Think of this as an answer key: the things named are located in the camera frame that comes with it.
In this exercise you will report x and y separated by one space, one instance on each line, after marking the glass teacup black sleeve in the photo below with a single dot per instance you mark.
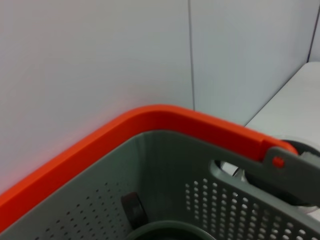
132 207

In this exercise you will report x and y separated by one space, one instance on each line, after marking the grey perforated plastic storage bin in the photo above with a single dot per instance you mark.
162 175

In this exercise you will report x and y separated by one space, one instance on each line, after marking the glass pitcher with black lid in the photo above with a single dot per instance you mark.
265 186

